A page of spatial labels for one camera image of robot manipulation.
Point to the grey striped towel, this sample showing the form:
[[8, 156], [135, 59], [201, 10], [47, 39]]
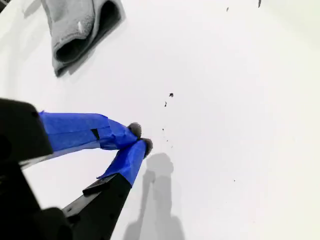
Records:
[[72, 25]]

